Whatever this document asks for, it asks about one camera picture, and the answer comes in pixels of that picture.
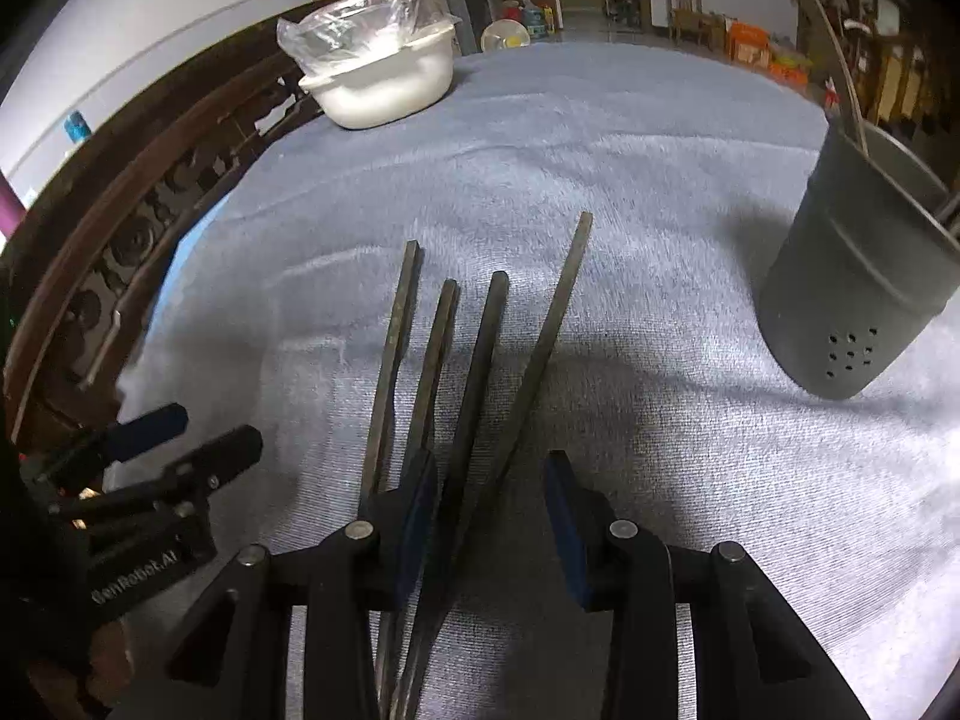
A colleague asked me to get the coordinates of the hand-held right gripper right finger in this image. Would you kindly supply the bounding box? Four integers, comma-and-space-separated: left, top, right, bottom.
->
544, 450, 925, 720

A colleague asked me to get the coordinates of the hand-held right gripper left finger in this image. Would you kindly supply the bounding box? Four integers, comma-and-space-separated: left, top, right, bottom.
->
112, 450, 440, 720

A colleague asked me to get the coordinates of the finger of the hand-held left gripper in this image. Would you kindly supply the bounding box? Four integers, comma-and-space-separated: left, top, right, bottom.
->
43, 403, 188, 482
49, 425, 263, 520

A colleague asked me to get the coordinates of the dark wooden chopstick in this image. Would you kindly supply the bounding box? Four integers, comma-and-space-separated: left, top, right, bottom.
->
375, 274, 511, 720
358, 240, 422, 511
397, 212, 595, 720
763, 0, 871, 156
401, 279, 460, 481

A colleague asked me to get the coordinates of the grey perforated chopstick holder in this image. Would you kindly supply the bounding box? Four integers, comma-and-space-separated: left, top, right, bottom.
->
756, 120, 960, 401

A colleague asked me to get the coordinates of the blue table cover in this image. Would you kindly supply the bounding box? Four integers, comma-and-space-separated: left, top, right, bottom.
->
150, 180, 256, 293

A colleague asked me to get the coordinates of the purple thermos bottle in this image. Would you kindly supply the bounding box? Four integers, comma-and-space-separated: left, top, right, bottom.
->
0, 172, 28, 235

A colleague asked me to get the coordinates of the grey tablecloth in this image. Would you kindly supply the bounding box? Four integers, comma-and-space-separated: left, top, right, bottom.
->
112, 41, 960, 720

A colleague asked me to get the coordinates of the white bowl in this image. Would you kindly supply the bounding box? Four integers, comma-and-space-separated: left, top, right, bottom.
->
298, 19, 458, 130

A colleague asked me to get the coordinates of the small white fan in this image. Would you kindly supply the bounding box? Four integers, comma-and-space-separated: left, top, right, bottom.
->
480, 15, 530, 53

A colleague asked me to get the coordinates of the orange cardboard box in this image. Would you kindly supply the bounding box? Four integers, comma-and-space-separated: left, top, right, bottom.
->
769, 45, 815, 83
727, 22, 773, 66

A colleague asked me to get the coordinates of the tall-backed wooden chair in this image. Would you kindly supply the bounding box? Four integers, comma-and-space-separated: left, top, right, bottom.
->
666, 0, 722, 47

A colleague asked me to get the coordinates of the wooden stair railing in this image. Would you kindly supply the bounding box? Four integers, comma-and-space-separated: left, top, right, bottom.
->
817, 0, 950, 136

